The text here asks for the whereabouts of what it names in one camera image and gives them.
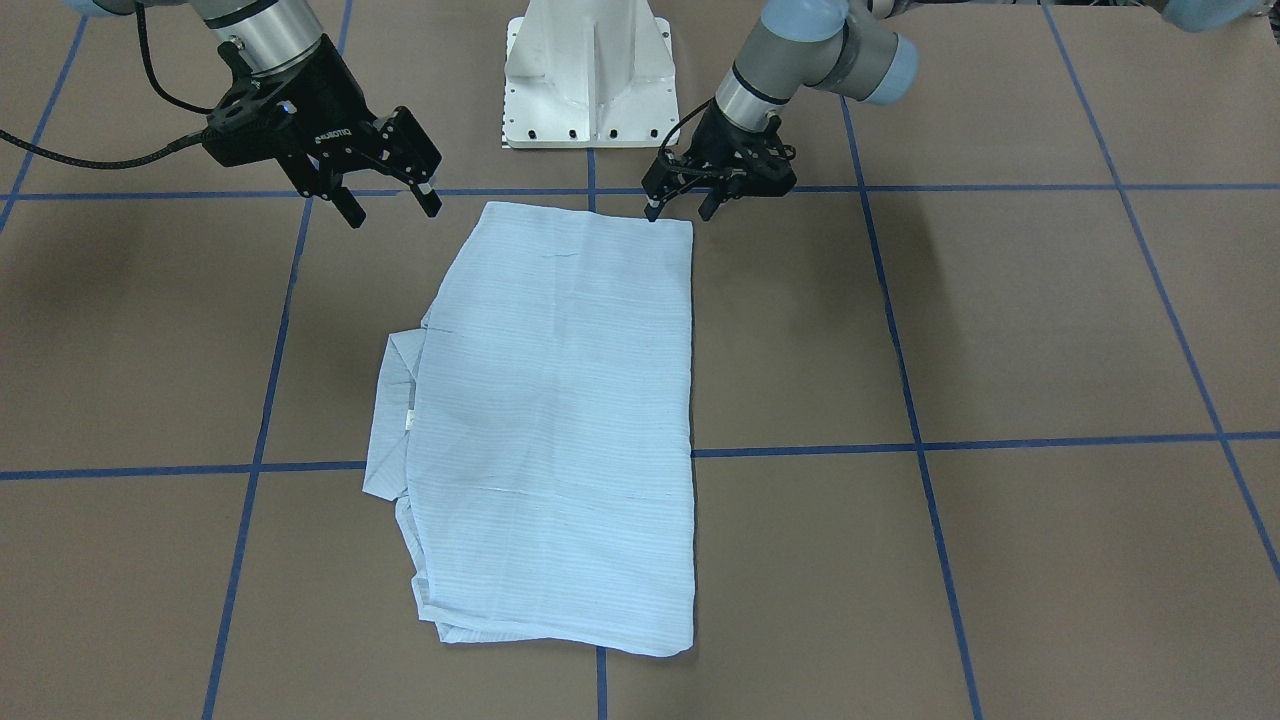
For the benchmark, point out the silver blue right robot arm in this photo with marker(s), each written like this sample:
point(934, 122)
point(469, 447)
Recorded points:
point(271, 34)

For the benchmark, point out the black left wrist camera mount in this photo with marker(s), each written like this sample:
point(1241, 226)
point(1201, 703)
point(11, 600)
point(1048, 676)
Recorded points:
point(764, 164)

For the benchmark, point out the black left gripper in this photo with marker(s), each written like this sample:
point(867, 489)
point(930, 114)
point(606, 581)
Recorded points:
point(727, 143)

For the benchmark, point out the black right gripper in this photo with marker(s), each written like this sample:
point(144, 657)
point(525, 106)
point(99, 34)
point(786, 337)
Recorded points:
point(330, 108)

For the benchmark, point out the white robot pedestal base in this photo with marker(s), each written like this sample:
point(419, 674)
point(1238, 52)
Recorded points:
point(588, 75)

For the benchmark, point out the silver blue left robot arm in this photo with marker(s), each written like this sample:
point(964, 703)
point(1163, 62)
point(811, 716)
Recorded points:
point(836, 47)

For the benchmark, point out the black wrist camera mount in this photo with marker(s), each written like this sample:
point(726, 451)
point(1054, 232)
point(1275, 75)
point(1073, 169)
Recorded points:
point(254, 120)
point(764, 164)

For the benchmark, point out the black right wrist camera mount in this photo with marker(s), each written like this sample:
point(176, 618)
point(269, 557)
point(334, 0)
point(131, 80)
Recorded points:
point(254, 120)

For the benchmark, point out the light blue button shirt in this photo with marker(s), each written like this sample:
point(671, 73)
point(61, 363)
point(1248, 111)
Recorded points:
point(533, 433)

